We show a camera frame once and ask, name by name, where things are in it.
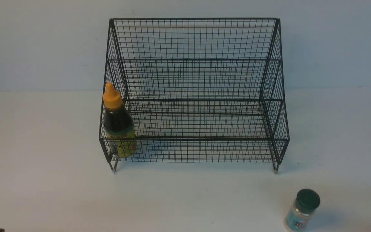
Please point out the black wire mesh shelf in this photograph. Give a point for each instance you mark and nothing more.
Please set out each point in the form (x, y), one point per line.
(198, 90)

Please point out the small spice jar green lid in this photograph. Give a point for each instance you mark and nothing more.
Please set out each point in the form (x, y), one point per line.
(302, 210)

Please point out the dark sauce bottle yellow cap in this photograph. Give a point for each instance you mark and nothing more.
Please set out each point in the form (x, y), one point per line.
(118, 123)

